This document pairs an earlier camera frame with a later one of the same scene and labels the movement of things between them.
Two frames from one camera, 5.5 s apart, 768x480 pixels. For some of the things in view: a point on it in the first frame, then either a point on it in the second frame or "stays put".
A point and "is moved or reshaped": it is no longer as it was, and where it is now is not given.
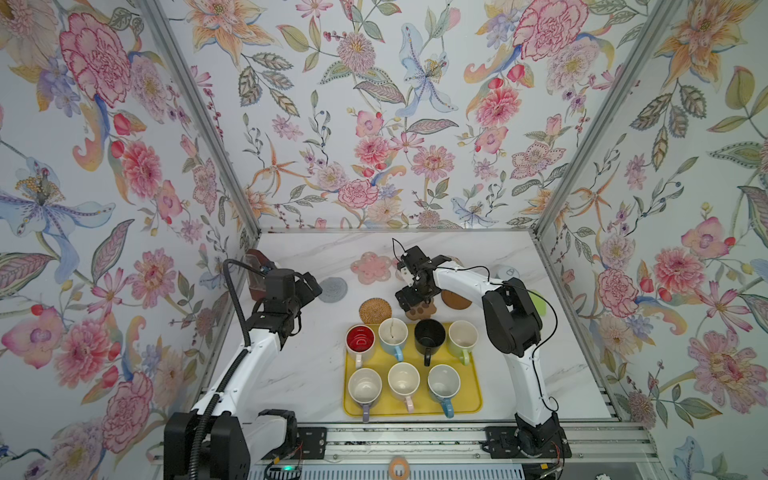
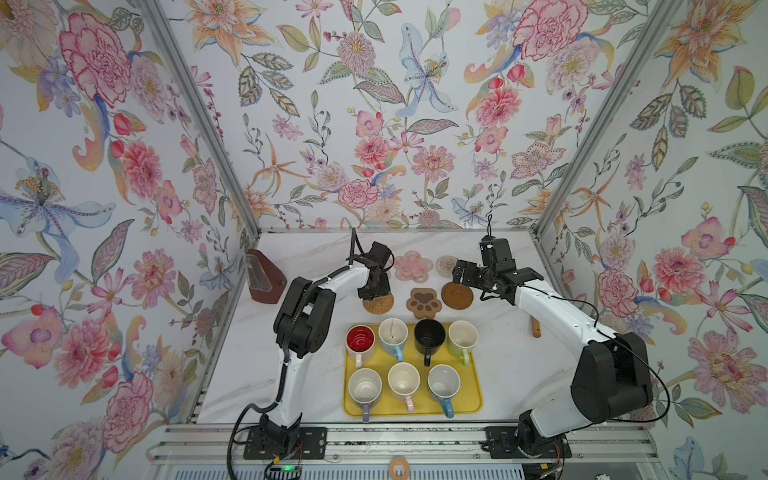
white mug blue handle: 443,383 stays put
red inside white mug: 360,339 stays put
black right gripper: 411,301 -> 470,271
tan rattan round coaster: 374,310 is moved or reshaped
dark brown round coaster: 454,301 stays put
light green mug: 462,336 stays put
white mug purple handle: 365,385 stays put
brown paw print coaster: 421,310 stays put
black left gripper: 307,296 -> 384,290
